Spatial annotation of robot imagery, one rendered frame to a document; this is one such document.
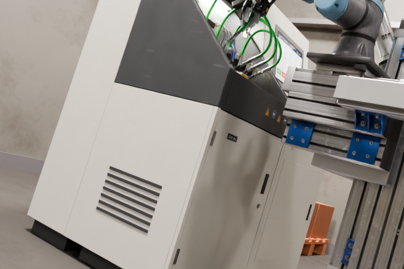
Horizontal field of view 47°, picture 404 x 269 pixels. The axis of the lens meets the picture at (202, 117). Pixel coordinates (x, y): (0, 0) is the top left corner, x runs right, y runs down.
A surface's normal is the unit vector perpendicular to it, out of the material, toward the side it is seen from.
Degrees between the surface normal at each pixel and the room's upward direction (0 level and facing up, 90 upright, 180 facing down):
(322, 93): 90
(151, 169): 90
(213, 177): 90
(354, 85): 90
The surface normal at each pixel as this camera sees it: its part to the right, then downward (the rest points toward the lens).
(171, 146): -0.52, -0.22
